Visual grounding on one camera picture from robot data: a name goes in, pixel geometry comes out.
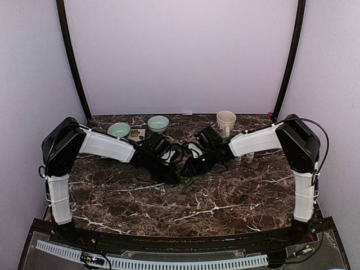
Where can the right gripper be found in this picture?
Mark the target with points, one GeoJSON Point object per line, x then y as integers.
{"type": "Point", "coordinates": [193, 170]}

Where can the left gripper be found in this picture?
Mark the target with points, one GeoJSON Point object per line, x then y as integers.
{"type": "Point", "coordinates": [168, 178]}

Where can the white pill bottle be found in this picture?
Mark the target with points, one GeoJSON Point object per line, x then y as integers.
{"type": "Point", "coordinates": [238, 160]}
{"type": "Point", "coordinates": [249, 158]}

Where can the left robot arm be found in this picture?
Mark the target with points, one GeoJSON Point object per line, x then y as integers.
{"type": "Point", "coordinates": [69, 139]}

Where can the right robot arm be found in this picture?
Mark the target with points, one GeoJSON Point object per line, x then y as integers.
{"type": "Point", "coordinates": [298, 142]}

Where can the square floral ceramic plate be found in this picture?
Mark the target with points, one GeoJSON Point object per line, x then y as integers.
{"type": "Point", "coordinates": [137, 135]}

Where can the right teal ceramic bowl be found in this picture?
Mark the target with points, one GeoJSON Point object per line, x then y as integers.
{"type": "Point", "coordinates": [158, 124]}

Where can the teal ceramic bowl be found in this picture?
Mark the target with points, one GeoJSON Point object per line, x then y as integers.
{"type": "Point", "coordinates": [158, 124]}
{"type": "Point", "coordinates": [120, 130]}

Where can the cream coral-print mug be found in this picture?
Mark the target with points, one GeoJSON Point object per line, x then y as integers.
{"type": "Point", "coordinates": [226, 122]}

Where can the left teal ceramic bowl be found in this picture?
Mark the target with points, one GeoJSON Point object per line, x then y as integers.
{"type": "Point", "coordinates": [120, 130]}

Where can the small green circuit board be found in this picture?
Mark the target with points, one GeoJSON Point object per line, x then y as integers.
{"type": "Point", "coordinates": [91, 260]}

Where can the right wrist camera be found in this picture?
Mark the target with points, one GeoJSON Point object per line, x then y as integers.
{"type": "Point", "coordinates": [192, 149]}

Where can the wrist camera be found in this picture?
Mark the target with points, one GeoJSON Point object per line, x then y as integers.
{"type": "Point", "coordinates": [174, 155]}
{"type": "Point", "coordinates": [192, 149]}

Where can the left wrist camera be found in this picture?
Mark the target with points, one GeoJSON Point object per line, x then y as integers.
{"type": "Point", "coordinates": [174, 155]}

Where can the black front table rail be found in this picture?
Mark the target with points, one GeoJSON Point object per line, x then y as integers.
{"type": "Point", "coordinates": [275, 241]}

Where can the white slotted cable duct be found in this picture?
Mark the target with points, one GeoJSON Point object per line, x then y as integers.
{"type": "Point", "coordinates": [143, 260]}

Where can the left black frame post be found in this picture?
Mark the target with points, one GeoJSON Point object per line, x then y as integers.
{"type": "Point", "coordinates": [65, 31]}

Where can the black frame post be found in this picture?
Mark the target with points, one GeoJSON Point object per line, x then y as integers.
{"type": "Point", "coordinates": [300, 11]}
{"type": "Point", "coordinates": [65, 31]}

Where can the right black frame post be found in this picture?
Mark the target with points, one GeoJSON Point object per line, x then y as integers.
{"type": "Point", "coordinates": [300, 11]}

